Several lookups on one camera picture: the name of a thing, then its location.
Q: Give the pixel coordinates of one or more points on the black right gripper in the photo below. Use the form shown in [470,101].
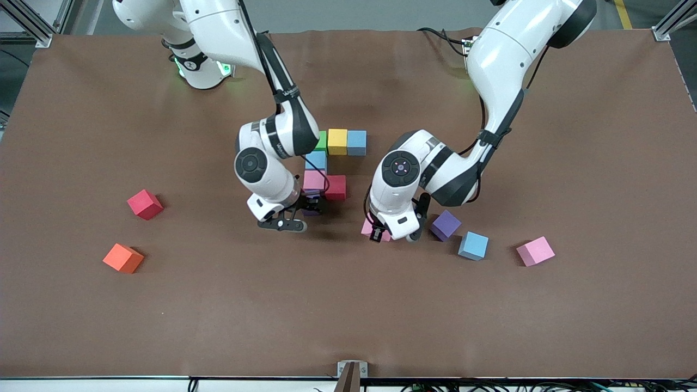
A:
[310,204]

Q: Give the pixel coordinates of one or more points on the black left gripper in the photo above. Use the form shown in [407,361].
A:
[375,234]

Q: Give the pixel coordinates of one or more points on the pink foam cube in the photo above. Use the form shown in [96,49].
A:
[314,181]
[535,251]
[365,228]

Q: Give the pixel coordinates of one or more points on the red foam cube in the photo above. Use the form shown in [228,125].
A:
[145,204]
[336,188]

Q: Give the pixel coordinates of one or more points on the blue foam cube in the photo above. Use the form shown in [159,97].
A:
[317,161]
[356,142]
[472,245]

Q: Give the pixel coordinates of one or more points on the green foam cube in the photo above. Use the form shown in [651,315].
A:
[322,142]

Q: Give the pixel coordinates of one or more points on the yellow foam cube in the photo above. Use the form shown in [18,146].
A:
[337,142]

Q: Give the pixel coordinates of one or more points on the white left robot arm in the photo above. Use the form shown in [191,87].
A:
[501,60]

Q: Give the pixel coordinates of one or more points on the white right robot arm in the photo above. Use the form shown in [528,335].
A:
[267,174]

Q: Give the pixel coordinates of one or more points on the brown table cover sheet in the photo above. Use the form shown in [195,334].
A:
[326,326]

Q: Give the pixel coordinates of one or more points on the orange foam cube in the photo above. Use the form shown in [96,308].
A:
[123,258]

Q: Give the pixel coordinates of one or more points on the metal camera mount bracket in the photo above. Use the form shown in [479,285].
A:
[352,375]

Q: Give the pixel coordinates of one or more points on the aluminium frame post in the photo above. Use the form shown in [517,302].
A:
[667,27]
[32,30]

